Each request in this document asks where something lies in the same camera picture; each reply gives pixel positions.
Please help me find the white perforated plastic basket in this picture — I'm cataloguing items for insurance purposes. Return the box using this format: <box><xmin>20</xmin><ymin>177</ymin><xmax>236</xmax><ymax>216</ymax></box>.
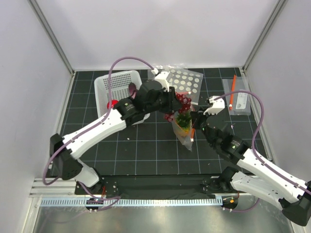
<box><xmin>91</xmin><ymin>70</ymin><xmax>142</xmax><ymax>129</ymax></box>

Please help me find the right orange zipper bag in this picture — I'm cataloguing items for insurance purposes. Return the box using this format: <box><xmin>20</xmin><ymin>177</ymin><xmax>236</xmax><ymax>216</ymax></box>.
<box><xmin>222</xmin><ymin>75</ymin><xmax>251</xmax><ymax>116</ymax></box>

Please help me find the purple eggplant toy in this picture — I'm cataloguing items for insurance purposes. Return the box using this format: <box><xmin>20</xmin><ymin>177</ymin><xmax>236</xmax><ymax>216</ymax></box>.
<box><xmin>128</xmin><ymin>83</ymin><xmax>137</xmax><ymax>98</ymax></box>

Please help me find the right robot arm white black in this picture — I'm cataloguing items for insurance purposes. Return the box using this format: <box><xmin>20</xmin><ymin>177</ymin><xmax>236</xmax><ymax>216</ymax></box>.
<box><xmin>190</xmin><ymin>109</ymin><xmax>311</xmax><ymax>226</ymax></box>

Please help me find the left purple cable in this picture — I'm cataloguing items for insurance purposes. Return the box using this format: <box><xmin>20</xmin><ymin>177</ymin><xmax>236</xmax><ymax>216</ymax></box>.
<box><xmin>42</xmin><ymin>57</ymin><xmax>156</xmax><ymax>211</ymax></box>

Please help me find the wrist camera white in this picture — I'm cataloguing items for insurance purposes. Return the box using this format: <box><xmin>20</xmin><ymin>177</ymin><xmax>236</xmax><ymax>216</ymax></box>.
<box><xmin>203</xmin><ymin>96</ymin><xmax>225</xmax><ymax>116</ymax></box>
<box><xmin>155</xmin><ymin>71</ymin><xmax>170</xmax><ymax>92</ymax></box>

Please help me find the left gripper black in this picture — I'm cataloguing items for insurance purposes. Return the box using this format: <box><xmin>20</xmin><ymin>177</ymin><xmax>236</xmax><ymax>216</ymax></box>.
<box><xmin>144</xmin><ymin>86</ymin><xmax>182</xmax><ymax>114</ymax></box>

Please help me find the polka dot zip bag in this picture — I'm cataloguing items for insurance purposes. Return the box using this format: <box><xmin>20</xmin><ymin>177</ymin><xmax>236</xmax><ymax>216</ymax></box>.
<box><xmin>154</xmin><ymin>65</ymin><xmax>204</xmax><ymax>105</ymax></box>

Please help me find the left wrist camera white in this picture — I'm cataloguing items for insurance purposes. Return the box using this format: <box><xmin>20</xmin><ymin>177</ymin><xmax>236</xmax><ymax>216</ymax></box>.
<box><xmin>155</xmin><ymin>71</ymin><xmax>170</xmax><ymax>92</ymax></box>

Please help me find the left aluminium frame post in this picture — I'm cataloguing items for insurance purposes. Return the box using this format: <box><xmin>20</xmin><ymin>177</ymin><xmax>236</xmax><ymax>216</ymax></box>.
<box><xmin>27</xmin><ymin>0</ymin><xmax>74</xmax><ymax>75</ymax></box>

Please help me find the red yellow apple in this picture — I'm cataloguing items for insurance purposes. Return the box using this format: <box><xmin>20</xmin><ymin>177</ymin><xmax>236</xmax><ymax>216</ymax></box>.
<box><xmin>106</xmin><ymin>100</ymin><xmax>118</xmax><ymax>109</ymax></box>

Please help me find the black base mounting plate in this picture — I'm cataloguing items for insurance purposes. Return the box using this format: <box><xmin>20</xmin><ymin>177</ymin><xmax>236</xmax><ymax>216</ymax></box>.
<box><xmin>74</xmin><ymin>173</ymin><xmax>248</xmax><ymax>200</ymax></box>

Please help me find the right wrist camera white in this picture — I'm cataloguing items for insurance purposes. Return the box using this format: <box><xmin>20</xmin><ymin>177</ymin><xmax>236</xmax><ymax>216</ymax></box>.
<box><xmin>203</xmin><ymin>96</ymin><xmax>225</xmax><ymax>116</ymax></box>

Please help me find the red grape bunch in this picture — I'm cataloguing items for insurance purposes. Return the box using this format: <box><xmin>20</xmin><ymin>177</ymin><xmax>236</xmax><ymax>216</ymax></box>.
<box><xmin>164</xmin><ymin>93</ymin><xmax>192</xmax><ymax>122</ymax></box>

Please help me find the right aluminium frame post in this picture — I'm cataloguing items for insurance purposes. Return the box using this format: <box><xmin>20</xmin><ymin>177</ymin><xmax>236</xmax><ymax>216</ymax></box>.
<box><xmin>242</xmin><ymin>0</ymin><xmax>288</xmax><ymax>73</ymax></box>

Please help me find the perforated metal cable rail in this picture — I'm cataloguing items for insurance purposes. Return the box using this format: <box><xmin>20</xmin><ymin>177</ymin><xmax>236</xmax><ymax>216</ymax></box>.
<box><xmin>40</xmin><ymin>196</ymin><xmax>223</xmax><ymax>207</ymax></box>

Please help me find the orange zipper clear bag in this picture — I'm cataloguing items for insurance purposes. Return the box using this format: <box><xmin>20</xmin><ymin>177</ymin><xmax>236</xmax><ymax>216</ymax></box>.
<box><xmin>172</xmin><ymin>105</ymin><xmax>194</xmax><ymax>151</ymax></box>

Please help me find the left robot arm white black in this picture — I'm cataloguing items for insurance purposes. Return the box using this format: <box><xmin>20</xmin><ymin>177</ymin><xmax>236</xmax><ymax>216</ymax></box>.
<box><xmin>49</xmin><ymin>81</ymin><xmax>182</xmax><ymax>194</ymax></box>

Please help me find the aluminium frame post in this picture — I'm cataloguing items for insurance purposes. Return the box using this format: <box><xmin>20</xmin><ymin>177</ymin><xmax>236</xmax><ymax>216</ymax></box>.
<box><xmin>242</xmin><ymin>0</ymin><xmax>288</xmax><ymax>73</ymax></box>
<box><xmin>27</xmin><ymin>0</ymin><xmax>74</xmax><ymax>75</ymax></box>

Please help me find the orange toy pineapple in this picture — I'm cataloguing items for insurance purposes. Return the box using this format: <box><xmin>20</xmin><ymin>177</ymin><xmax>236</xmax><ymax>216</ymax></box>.
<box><xmin>175</xmin><ymin>112</ymin><xmax>192</xmax><ymax>136</ymax></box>

